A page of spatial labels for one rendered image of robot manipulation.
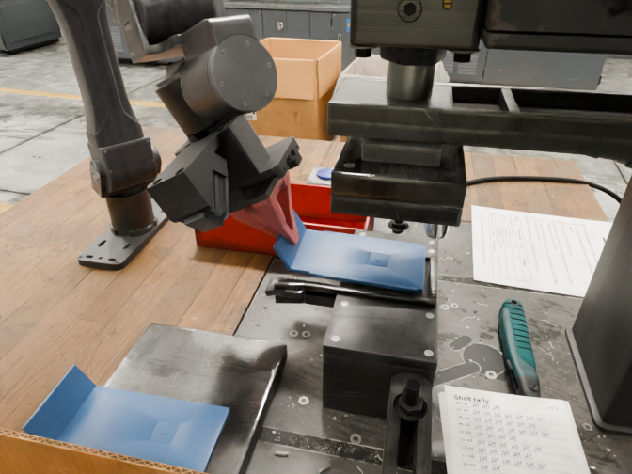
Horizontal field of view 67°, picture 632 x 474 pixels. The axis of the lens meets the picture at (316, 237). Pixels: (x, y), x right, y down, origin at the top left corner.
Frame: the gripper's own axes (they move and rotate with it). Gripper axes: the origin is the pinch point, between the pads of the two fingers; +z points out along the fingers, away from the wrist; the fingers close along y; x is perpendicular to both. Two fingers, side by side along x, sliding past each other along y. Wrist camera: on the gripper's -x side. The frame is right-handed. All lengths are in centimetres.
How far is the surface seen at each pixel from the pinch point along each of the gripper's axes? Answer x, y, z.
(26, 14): 509, -476, -136
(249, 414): -16.6, -3.7, 7.1
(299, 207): 22.4, -10.1, 7.9
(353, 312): -7.5, 6.0, 5.9
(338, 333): -10.6, 5.4, 5.2
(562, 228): 27.8, 24.9, 29.5
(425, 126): -4.6, 18.7, -7.9
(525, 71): 429, 30, 152
